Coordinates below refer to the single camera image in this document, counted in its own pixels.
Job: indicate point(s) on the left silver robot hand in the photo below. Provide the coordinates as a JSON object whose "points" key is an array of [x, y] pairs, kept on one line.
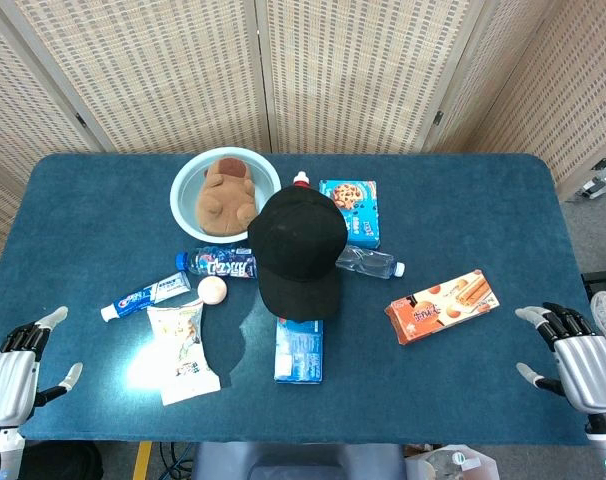
{"points": [[8, 380]]}

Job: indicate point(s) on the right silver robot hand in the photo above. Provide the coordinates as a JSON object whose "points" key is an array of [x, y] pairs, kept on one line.
{"points": [[590, 370]]}

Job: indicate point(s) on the black baseball cap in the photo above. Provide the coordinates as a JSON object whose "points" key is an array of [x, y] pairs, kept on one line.
{"points": [[295, 240]]}

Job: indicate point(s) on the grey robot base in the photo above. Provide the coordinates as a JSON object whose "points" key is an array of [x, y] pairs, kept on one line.
{"points": [[298, 462]]}

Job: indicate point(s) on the blue white toothpaste tube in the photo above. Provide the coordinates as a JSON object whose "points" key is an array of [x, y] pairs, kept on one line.
{"points": [[148, 295]]}

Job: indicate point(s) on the black stand base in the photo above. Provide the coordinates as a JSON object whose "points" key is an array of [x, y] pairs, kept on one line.
{"points": [[600, 282]]}

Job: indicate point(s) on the orange biscuit box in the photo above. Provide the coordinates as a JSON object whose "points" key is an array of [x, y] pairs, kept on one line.
{"points": [[440, 307]]}

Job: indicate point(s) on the clear plastic container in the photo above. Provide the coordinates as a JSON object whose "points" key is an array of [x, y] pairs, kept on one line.
{"points": [[453, 465]]}

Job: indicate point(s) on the white snack bag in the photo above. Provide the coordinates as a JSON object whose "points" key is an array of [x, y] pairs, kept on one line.
{"points": [[183, 350]]}

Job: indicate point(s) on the power strip with plugs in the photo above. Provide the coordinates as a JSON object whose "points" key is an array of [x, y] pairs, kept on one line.
{"points": [[600, 182]]}

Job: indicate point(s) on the blue felt table cover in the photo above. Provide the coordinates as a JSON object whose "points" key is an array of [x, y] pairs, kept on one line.
{"points": [[458, 210]]}

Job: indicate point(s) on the round peach coloured ball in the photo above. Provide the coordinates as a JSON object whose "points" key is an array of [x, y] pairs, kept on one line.
{"points": [[212, 291]]}

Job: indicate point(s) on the blue labelled drink bottle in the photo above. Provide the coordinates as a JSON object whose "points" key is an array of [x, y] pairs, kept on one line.
{"points": [[218, 262]]}

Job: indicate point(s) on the clear plastic water bottle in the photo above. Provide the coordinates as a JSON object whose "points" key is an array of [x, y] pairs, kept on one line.
{"points": [[370, 262]]}

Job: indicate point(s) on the light blue plastic bowl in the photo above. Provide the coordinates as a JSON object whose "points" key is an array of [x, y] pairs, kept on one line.
{"points": [[183, 200]]}

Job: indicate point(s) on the black screen hinge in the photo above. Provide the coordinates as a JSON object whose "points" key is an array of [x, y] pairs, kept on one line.
{"points": [[438, 118], [80, 120]]}

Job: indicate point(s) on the brown plush toy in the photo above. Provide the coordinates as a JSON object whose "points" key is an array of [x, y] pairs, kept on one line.
{"points": [[223, 200]]}

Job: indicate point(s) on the blue chocolate chip cookie box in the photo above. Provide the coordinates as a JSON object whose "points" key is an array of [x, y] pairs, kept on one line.
{"points": [[358, 210]]}

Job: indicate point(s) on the long blue sandwich cookie box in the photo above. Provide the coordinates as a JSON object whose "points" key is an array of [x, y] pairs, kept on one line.
{"points": [[299, 355]]}

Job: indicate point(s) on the woven folding screen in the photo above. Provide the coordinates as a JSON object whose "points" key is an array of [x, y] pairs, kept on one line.
{"points": [[158, 75]]}

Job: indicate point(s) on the white red capped bottle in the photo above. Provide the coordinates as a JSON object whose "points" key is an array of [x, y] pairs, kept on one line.
{"points": [[301, 179]]}

